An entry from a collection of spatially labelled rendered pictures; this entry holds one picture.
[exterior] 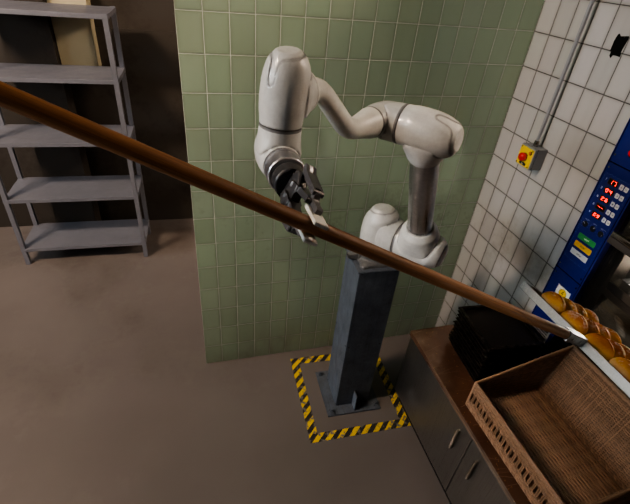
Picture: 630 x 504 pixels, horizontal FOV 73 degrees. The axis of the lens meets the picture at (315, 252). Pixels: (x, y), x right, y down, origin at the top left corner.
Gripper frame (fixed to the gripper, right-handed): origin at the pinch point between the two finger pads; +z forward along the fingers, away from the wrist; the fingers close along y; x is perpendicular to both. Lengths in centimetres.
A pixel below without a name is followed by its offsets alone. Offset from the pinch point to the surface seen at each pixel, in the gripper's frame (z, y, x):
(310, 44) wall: -123, -23, -23
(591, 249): -43, -20, -142
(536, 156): -87, -39, -130
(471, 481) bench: -4, 82, -139
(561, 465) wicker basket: 7, 50, -152
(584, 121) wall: -75, -59, -125
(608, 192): -48, -41, -131
